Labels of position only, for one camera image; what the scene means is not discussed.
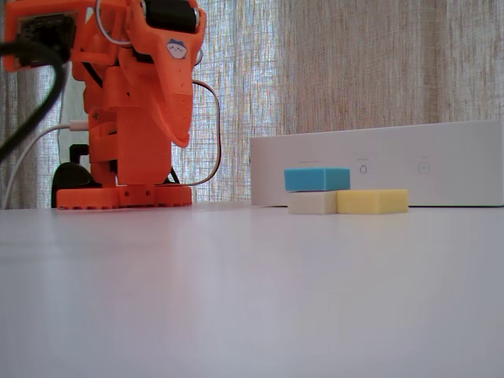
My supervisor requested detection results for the orange robot base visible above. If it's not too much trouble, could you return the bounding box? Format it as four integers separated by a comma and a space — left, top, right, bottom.
56, 106, 194, 209

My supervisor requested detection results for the red white black servo cable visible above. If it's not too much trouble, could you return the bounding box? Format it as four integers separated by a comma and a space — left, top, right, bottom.
94, 0, 133, 46
172, 78, 222, 187

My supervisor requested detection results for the black table clamp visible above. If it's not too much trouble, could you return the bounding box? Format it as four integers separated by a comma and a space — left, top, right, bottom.
50, 143, 104, 209

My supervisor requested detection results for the orange gripper black servo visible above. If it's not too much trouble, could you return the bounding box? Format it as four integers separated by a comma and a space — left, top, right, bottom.
72, 0, 208, 149

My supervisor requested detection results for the white foam cuboid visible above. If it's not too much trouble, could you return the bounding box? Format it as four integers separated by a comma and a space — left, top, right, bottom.
287, 191, 339, 216

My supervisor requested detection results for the white cardboard bin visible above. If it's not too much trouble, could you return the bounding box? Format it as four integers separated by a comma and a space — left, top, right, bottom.
250, 119, 504, 209

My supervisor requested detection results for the black wrist camera orange mount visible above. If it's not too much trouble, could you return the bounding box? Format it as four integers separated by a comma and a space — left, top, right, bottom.
2, 0, 80, 72

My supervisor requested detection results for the yellow foam cuboid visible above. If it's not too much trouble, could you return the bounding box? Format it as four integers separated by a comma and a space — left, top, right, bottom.
335, 188, 410, 216

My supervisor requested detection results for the thick black cable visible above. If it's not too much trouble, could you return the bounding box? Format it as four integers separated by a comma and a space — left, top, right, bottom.
0, 41, 72, 162

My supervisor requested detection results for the blue foam cuboid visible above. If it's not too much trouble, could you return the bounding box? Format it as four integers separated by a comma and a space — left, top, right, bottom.
283, 166, 351, 193

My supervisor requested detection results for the white usb cable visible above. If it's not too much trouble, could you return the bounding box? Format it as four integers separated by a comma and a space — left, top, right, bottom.
2, 120, 91, 209

